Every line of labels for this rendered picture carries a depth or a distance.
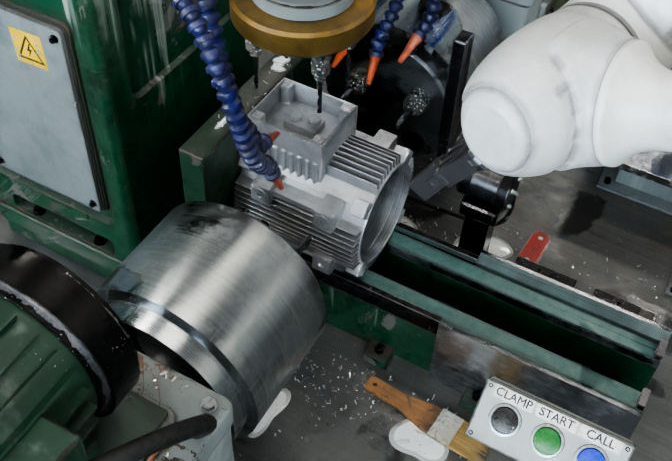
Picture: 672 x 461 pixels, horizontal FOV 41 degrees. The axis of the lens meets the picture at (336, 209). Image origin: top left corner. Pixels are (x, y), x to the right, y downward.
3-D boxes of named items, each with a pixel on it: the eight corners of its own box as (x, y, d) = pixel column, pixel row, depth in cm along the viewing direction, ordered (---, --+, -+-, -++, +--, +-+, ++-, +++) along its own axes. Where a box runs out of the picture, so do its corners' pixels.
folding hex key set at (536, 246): (533, 235, 154) (536, 228, 153) (550, 243, 153) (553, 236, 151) (512, 267, 149) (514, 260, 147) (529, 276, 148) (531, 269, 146)
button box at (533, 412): (469, 430, 105) (462, 435, 100) (492, 374, 105) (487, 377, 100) (609, 499, 100) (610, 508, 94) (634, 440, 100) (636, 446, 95)
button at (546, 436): (529, 445, 99) (528, 447, 97) (540, 421, 99) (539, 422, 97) (555, 458, 98) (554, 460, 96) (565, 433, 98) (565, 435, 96)
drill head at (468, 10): (295, 156, 149) (296, 32, 131) (403, 32, 174) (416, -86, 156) (430, 212, 141) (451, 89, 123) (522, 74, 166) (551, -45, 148)
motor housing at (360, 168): (234, 245, 134) (228, 154, 120) (299, 170, 146) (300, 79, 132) (350, 300, 128) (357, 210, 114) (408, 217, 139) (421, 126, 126)
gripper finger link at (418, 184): (459, 173, 106) (457, 177, 105) (427, 197, 111) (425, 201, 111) (441, 156, 106) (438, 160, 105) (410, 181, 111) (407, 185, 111)
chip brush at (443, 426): (358, 394, 131) (358, 391, 130) (376, 371, 134) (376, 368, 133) (481, 469, 124) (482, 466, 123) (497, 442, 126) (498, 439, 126)
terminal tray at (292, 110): (246, 155, 126) (244, 117, 120) (285, 113, 132) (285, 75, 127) (319, 187, 122) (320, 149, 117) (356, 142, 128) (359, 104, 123)
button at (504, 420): (488, 425, 100) (486, 427, 99) (498, 401, 100) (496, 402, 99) (512, 437, 99) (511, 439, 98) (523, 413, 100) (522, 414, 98)
